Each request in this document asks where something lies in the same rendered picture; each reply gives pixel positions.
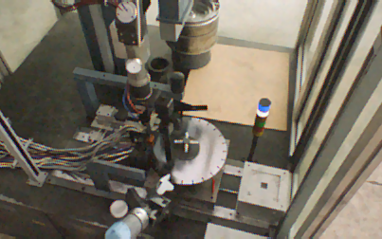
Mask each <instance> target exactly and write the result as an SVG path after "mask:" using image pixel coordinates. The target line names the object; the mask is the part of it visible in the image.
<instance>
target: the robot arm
mask: <svg viewBox="0 0 382 239"><path fill-rule="evenodd" d="M169 176H170V175H166V176H163V178H161V179H160V180H159V181H158V182H157V183H156V184H155V185H154V187H153V188H152V190H151V191H150V192H149V194H148V195H147V196H146V197H145V200H142V198H141V197H140V195H138V192H137V191H136V189H135V188H128V189H127V191H126V195H125V197H126V200H127V201H128V202H129V204H130V205H131V207H132V209H131V211H129V212H128V213H126V215H124V216H123V217H122V218H121V219H119V220H118V222H117V223H115V224H114V225H113V226H112V227H111V228H110V229H109V230H108V231H107V232H106V234H105V239H136V236H137V235H138V234H139V233H140V232H141V231H142V230H144V229H145V228H146V227H147V225H149V226H150V227H151V228H152V227H153V226H154V225H155V224H156V223H157V222H158V223H159V222H160V221H161V220H162V219H163V218H164V217H165V216H166V214H165V213H164V212H165V210H166V209H167V208H168V207H169V204H170V202H171V200H168V198H166V197H164V196H163V195H162V194H163V193H164V192H165V191H172V190H173V185H172V184H170V182H169V181H168V180H167V179H168V178H169ZM156 193H158V194H159V195H162V196H159V195H156ZM161 215H163V218H161Z"/></svg>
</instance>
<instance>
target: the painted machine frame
mask: <svg viewBox="0 0 382 239"><path fill-rule="evenodd" d="M192 6H193V0H158V14H157V16H156V21H159V31H160V38H161V39H163V40H167V41H175V42H176V41H177V39H178V37H179V34H180V32H181V30H182V27H183V26H184V23H185V22H186V19H187V18H188V16H189V13H190V11H191V7H192ZM77 12H78V14H79V19H80V21H81V26H82V32H83V34H84V37H85V42H86V43H87V48H88V50H89V53H90V58H91V60H92V65H93V66H94V71H93V70H89V69H82V68H78V67H76V69H74V71H73V76H74V81H75V83H76V86H77V88H78V90H79V94H80V96H81V99H82V105H83V106H84V108H85V112H86V116H87V117H93V118H95V117H96V116H97V111H98V110H99V108H100V106H99V102H98V99H97V95H96V93H95V90H94V86H93V84H92V83H99V84H106V85H110V86H113V87H119V88H123V89H124V88H125V85H126V81H127V77H128V71H127V69H126V62H127V60H126V59H123V58H120V57H116V55H115V49H114V46H113V39H112V37H111V33H110V25H111V24H112V23H113V21H114V20H115V17H116V12H117V10H116V9H115V8H113V7H110V6H108V7H106V5H87V6H84V7H80V8H79V9H77ZM143 16H144V17H143V20H142V22H143V23H144V27H145V34H144V35H143V37H144V42H143V44H142V55H143V60H144V64H146V62H147V60H148V58H149V57H150V43H149V37H148V31H147V19H146V13H145V15H144V14H143ZM170 81H171V85H169V84H163V83H152V82H150V87H155V88H159V89H161V94H166V97H168V98H172V99H179V100H182V101H183V99H184V96H185V88H184V74H183V73H181V72H174V73H173V74H172V75H171V76H170Z"/></svg>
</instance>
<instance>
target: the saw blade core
mask: <svg viewBox="0 0 382 239"><path fill-rule="evenodd" d="M177 119H178V120H180V124H178V125H177V124H173V131H172V132H171V133H170V141H171V146H172V147H165V146H164V141H163V137H162V136H163V134H161V133H159V131H158V127H157V128H156V130H154V132H153V133H152V136H154V139H153V140H152V142H150V141H148V142H147V144H151V145H147V150H146V152H147V159H148V161H149V162H150V161H151V162H150V165H151V167H152V169H153V170H154V172H156V174H157V175H159V176H161V177H162V178H163V176H166V175H170V176H169V178H168V179H167V180H168V181H172V180H173V181H172V183H174V184H198V183H200V182H202V181H203V179H204V181H206V180H207V179H210V178H211V177H212V176H213V175H216V172H218V171H219V170H221V168H222V166H223V164H224V163H225V161H226V156H227V145H226V141H225V139H224V138H223V136H222V134H221V132H220V131H218V129H217V128H216V127H215V126H213V125H212V124H210V123H209V122H207V121H204V120H203V119H198V118H194V117H182V120H181V118H177ZM199 120H200V121H199ZM215 128H216V129H215ZM213 129H215V130H213ZM186 132H189V136H190V137H193V138H195V139H196V140H198V142H199V143H200V152H199V154H198V156H196V157H195V158H191V159H182V158H179V157H177V156H176V155H175V154H174V151H173V144H174V141H175V140H177V139H178V138H182V137H184V136H185V135H186ZM219 136H220V137H219ZM222 143H224V144H222ZM221 159H223V160H221ZM217 167H218V168H217ZM156 168H157V169H156ZM219 168H220V169H219ZM213 170H216V172H214V171H213ZM210 173H211V174H210ZM202 177H203V179H202ZM192 181H193V183H192Z"/></svg>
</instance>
